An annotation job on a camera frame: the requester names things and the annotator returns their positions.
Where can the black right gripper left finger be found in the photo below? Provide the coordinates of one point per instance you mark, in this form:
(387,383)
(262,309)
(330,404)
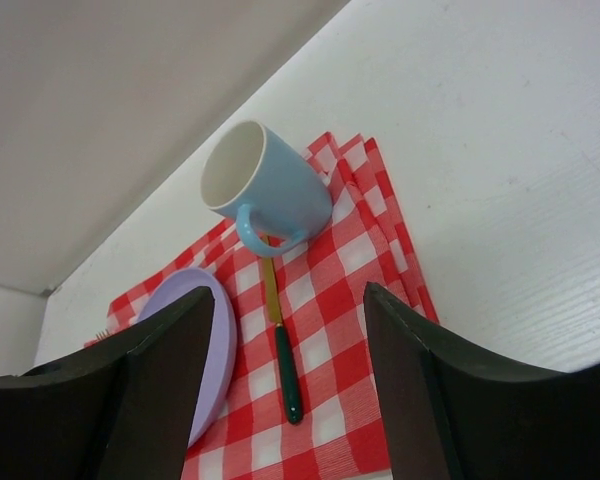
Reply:
(120,409)

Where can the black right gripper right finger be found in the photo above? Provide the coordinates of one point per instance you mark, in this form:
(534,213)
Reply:
(454,410)

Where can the black handled gold fork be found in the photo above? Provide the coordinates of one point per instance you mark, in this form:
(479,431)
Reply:
(102,335)

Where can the lilac plastic plate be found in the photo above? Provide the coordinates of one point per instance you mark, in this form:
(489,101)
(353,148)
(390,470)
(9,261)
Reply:
(220,360)

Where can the black handled gold knife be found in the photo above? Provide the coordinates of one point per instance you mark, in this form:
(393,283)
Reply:
(289,381)

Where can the red white checkered cloth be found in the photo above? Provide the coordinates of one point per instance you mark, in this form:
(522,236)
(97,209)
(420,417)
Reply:
(321,286)

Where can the blue white ceramic mug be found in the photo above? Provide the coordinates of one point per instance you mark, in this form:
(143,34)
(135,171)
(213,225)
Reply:
(272,194)

